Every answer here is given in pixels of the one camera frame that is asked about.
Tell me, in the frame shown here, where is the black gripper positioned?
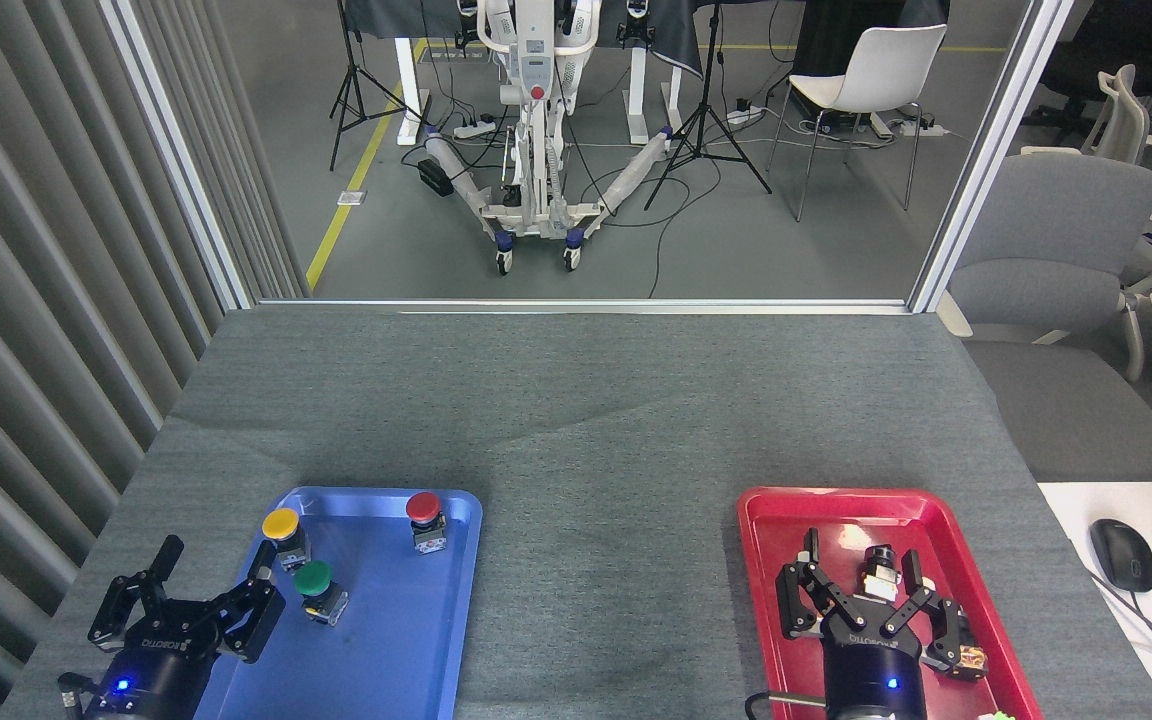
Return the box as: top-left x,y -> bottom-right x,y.
776,528 -> 967,720
86,536 -> 287,720

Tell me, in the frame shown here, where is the green push button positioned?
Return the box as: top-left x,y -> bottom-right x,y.
294,560 -> 349,628

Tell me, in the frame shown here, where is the yellow push button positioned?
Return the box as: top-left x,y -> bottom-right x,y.
262,507 -> 311,571

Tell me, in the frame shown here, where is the red push button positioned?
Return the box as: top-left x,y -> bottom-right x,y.
405,491 -> 448,555

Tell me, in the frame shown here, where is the red plastic tray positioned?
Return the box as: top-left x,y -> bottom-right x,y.
736,486 -> 1045,720

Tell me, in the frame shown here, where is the blue plastic tray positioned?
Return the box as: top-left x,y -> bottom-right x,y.
194,486 -> 484,720

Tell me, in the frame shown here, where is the white desk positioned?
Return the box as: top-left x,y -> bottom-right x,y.
1036,482 -> 1152,720

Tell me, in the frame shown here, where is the black computer mouse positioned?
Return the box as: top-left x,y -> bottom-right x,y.
1089,518 -> 1152,593

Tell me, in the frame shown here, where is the grey office chair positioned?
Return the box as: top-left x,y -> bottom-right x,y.
936,153 -> 1152,483

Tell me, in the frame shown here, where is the black tripod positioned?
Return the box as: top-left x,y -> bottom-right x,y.
329,0 -> 427,172
644,0 -> 773,212

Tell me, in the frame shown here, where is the white plastic chair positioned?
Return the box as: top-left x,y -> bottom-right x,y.
766,24 -> 949,223

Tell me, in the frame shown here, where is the white office chair with headrest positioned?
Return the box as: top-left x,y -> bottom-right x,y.
1021,65 -> 1152,167

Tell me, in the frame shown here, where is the white desk leg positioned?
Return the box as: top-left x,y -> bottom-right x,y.
626,45 -> 683,147
394,35 -> 433,147

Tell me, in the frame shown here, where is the black cloth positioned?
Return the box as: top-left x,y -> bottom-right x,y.
341,0 -> 712,81

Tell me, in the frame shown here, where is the white wheeled stand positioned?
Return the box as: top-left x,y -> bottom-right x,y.
423,0 -> 677,276

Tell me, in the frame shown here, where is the black knob selector switch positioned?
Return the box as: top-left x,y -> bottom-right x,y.
856,545 -> 903,603

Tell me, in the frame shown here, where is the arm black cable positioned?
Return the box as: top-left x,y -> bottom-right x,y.
744,688 -> 829,720
58,672 -> 93,720

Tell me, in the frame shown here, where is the black mouse cable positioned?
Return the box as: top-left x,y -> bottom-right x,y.
1086,570 -> 1152,691

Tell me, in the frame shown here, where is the silver frame rail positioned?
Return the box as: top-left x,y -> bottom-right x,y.
254,297 -> 913,317

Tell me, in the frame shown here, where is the silver frame post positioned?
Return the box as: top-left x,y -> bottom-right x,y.
908,0 -> 1075,314
101,0 -> 257,312

